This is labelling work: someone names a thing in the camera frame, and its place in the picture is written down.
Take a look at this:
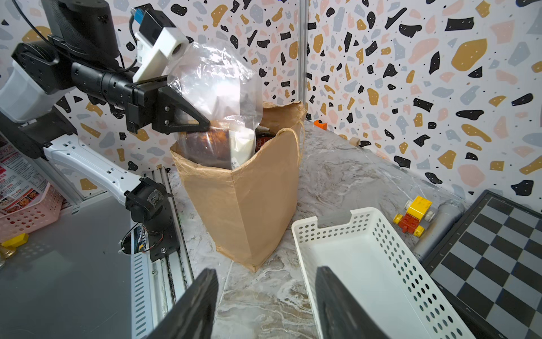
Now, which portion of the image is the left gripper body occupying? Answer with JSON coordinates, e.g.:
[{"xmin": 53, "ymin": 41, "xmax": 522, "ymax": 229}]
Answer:
[{"xmin": 124, "ymin": 80, "xmax": 169, "ymax": 135}]

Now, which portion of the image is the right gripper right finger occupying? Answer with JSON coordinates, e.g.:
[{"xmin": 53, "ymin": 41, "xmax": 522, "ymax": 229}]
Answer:
[{"xmin": 316, "ymin": 266, "xmax": 388, "ymax": 338}]

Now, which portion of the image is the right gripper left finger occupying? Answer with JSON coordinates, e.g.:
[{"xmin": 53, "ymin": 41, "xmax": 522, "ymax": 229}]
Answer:
[{"xmin": 148, "ymin": 268, "xmax": 219, "ymax": 339}]

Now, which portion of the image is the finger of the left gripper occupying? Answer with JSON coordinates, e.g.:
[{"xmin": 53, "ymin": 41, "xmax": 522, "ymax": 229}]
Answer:
[{"xmin": 152, "ymin": 86, "xmax": 211, "ymax": 134}]

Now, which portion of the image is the clear plastic sauce bag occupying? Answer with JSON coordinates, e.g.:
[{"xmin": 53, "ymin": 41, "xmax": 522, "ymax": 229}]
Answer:
[{"xmin": 168, "ymin": 42, "xmax": 263, "ymax": 170}]

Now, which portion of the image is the white plastic basket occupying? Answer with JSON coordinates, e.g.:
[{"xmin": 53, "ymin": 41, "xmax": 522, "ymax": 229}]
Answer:
[{"xmin": 292, "ymin": 207, "xmax": 474, "ymax": 338}]

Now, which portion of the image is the brown paper bag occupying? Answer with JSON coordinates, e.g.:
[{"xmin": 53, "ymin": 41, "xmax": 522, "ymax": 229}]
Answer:
[{"xmin": 170, "ymin": 102, "xmax": 306, "ymax": 272}]

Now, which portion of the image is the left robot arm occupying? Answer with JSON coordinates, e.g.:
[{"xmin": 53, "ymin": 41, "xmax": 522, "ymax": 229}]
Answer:
[{"xmin": 1, "ymin": 1, "xmax": 211, "ymax": 261}]

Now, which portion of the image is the yellow red toy block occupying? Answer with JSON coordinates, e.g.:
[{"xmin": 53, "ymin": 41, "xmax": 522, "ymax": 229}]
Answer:
[{"xmin": 393, "ymin": 196, "xmax": 435, "ymax": 238}]

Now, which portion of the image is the grey cylinder tube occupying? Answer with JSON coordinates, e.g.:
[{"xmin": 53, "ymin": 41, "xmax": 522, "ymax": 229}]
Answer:
[{"xmin": 412, "ymin": 199, "xmax": 465, "ymax": 263}]

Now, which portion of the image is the pink plastic basket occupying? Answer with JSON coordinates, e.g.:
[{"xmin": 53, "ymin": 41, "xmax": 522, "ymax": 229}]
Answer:
[{"xmin": 1, "ymin": 184, "xmax": 64, "ymax": 242}]

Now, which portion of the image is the black white checkerboard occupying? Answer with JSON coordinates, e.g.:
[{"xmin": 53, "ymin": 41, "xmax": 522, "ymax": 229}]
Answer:
[{"xmin": 423, "ymin": 191, "xmax": 541, "ymax": 338}]

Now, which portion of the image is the orange clip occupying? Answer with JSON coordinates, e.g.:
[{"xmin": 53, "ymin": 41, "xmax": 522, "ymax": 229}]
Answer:
[{"xmin": 313, "ymin": 120, "xmax": 328, "ymax": 131}]

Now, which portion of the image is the brown tape piece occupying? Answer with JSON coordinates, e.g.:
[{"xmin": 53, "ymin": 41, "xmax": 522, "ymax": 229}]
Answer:
[{"xmin": 349, "ymin": 137, "xmax": 361, "ymax": 147}]

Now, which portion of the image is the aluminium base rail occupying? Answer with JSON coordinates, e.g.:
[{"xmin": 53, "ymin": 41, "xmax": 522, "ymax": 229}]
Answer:
[{"xmin": 128, "ymin": 164, "xmax": 196, "ymax": 339}]

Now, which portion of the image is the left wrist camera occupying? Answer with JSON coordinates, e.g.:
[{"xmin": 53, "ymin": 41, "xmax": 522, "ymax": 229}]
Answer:
[{"xmin": 131, "ymin": 4, "xmax": 190, "ymax": 83}]

